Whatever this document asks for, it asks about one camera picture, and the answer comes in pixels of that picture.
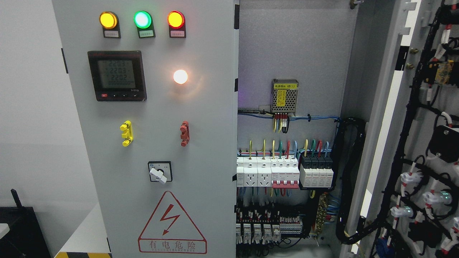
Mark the grey cabinet door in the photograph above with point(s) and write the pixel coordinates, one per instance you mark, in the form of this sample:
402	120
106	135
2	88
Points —
203	169
409	169

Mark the red terminal connector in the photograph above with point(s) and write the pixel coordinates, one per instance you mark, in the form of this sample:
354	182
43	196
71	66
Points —
185	133

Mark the white sockets and breakers row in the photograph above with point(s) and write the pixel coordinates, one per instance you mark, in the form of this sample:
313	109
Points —
278	173

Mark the perforated metal power supply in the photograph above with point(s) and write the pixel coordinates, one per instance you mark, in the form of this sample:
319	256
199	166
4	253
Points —
284	96

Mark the white glowing indicator light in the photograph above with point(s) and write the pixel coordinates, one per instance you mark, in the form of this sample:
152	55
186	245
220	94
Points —
180	76

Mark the black white surge protector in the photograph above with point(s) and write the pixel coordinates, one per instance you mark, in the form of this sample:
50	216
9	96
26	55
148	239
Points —
316	173

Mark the yellow terminal connector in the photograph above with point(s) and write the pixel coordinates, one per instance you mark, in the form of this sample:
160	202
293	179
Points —
127	133

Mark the lower relay terminal row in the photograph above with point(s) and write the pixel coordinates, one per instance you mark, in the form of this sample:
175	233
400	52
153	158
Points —
267	223

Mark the red electric hazard sticker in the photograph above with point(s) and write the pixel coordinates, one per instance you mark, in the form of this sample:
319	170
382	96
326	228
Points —
171	230

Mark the red indicator light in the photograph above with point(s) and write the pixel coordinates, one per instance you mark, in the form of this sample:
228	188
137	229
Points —
177	26

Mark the black digital power meter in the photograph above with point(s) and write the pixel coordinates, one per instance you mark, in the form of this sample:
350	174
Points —
117	75

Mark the green indicator light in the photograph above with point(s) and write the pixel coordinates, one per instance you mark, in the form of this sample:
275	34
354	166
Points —
144	24

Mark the yellow indicator light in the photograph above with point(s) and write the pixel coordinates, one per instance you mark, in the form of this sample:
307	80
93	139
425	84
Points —
110	25

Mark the black box at left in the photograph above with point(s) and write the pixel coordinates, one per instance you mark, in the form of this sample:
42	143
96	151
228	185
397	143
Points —
24	238

